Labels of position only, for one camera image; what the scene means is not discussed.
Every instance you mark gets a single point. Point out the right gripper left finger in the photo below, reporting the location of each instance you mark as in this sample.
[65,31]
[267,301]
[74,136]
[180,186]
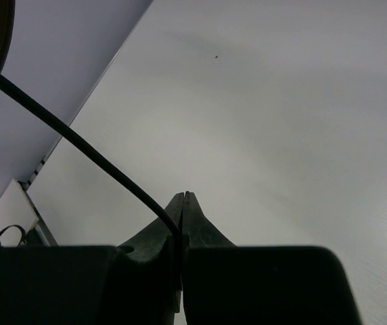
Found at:
[137,282]

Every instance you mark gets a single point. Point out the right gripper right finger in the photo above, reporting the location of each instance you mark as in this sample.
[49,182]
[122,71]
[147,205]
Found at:
[228,284]

